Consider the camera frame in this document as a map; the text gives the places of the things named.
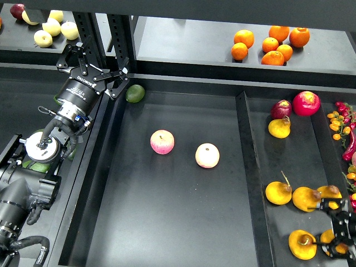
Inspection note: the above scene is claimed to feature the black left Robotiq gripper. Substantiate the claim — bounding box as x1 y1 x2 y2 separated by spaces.
56 35 130 113

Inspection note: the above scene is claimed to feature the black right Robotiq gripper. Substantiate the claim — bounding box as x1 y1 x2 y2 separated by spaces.
307 197 355 261

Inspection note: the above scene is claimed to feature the yellow pear with stem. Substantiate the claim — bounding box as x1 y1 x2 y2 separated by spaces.
288 229 317 260

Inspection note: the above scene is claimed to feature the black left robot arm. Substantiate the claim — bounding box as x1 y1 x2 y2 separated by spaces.
1 42 129 266

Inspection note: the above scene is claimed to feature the yellow pear bottom right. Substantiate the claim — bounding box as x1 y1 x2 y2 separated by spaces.
320 229 349 258

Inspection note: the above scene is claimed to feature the yellow pear far right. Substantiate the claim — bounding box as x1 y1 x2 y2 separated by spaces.
317 185 342 210

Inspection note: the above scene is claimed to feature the yellow pear middle right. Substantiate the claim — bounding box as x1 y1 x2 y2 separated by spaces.
292 186 321 212

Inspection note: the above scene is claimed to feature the round green avocado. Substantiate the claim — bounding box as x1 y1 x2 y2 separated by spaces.
126 85 145 103

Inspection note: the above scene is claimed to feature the green avocado top left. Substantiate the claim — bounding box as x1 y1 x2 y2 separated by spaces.
53 96 62 106

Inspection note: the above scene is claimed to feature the yellow pear long stem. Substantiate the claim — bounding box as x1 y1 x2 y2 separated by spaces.
265 171 293 205

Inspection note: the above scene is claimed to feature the yellow pear upper right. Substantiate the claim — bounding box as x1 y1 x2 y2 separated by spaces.
268 116 291 139

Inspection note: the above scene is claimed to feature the green avocado lower cluster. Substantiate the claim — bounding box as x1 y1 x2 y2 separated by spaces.
22 160 51 173

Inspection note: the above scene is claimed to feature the pale yellow apple right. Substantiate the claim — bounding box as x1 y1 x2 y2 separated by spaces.
61 21 79 41

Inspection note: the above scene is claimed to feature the pale yellow apple middle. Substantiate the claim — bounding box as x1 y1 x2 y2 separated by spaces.
42 18 61 37

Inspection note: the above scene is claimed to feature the pale yellow apple front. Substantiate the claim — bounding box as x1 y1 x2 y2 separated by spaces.
33 30 53 48

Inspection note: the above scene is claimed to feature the pale yellow apple back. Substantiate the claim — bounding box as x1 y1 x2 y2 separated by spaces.
49 9 64 23

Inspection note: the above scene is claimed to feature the red chili pepper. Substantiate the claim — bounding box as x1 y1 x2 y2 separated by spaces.
342 130 355 162

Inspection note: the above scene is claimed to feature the black right tray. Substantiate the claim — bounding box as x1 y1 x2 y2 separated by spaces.
235 87 355 266

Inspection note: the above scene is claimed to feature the black left tray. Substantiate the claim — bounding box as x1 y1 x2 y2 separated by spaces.
1 64 112 266

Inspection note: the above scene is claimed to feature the dark red apple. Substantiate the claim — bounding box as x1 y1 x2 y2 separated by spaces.
10 3 24 21

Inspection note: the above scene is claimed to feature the pink red apple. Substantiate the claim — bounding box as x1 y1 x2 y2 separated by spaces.
150 129 175 155

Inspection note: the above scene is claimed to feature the orange cherry tomato bunch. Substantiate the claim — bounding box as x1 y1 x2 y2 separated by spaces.
327 111 351 141

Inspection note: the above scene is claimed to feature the red cherry tomato bunch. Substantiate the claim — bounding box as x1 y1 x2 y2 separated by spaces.
335 101 355 130

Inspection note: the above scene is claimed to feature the red apple right tray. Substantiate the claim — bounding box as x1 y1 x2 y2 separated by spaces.
292 91 321 116

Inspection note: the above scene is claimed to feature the orange lower left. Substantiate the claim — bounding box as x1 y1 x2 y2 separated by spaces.
231 42 248 61

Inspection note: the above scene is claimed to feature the pale yellow pink apple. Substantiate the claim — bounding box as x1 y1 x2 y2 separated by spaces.
195 143 220 169

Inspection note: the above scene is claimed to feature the orange top left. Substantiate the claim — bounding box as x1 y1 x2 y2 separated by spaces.
234 29 255 49

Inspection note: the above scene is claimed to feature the large black centre tray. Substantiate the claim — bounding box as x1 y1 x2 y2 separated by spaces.
69 76 259 266

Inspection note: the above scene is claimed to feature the orange centre small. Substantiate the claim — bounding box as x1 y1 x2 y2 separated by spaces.
262 37 279 53

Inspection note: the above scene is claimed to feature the orange small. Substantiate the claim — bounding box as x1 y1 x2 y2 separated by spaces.
262 37 279 53
276 44 293 62

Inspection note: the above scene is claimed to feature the orange front large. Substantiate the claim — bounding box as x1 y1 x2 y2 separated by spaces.
261 51 284 66

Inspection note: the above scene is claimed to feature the orange right small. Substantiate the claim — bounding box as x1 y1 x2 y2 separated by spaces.
276 44 293 62

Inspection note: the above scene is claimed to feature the orange top right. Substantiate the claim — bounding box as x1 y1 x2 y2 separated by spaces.
289 27 310 48

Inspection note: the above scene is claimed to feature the black perforated shelf post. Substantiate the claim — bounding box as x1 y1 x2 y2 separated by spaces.
107 14 137 73

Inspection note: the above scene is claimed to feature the dark avocado by wall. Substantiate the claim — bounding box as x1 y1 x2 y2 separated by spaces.
67 149 77 161

